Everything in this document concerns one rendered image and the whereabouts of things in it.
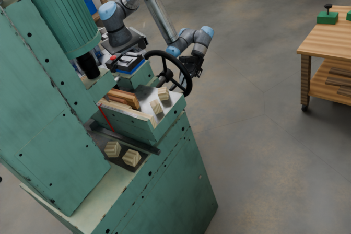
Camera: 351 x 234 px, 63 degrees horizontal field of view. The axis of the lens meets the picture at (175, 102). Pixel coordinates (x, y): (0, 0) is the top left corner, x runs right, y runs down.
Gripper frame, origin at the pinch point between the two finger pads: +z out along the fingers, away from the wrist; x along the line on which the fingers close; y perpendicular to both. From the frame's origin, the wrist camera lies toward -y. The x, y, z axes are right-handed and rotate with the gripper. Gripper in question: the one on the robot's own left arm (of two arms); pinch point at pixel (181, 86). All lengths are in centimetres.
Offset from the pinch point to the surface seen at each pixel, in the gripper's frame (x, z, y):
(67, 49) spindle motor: -5, 14, -70
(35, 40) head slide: -7, 17, -81
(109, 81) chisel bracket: -3, 17, -48
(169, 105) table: -22.2, 15.7, -33.2
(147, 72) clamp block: -0.2, 4.6, -27.7
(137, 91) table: -3.2, 14.5, -31.8
